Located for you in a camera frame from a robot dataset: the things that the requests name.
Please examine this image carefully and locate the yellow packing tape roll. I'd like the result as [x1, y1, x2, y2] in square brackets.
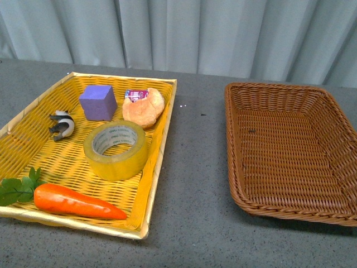
[83, 120, 148, 181]

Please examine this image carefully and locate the yellow woven basket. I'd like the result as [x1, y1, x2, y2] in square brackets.
[1, 73, 177, 240]

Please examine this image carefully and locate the brown wicker basket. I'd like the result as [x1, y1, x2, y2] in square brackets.
[225, 82, 356, 227]

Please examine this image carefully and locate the toy bread bun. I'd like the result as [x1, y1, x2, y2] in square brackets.
[122, 88, 165, 128]

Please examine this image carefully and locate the red snack packet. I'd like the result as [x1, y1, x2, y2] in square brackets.
[124, 89, 149, 102]

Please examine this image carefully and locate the purple foam cube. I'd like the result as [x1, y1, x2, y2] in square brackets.
[79, 85, 117, 121]

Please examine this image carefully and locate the black white panda figure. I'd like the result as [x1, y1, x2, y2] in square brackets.
[49, 110, 75, 141]

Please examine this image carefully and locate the orange toy carrot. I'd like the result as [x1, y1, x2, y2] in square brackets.
[1, 167, 127, 220]

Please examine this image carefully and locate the grey curtain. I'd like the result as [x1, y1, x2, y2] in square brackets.
[1, 1, 356, 88]

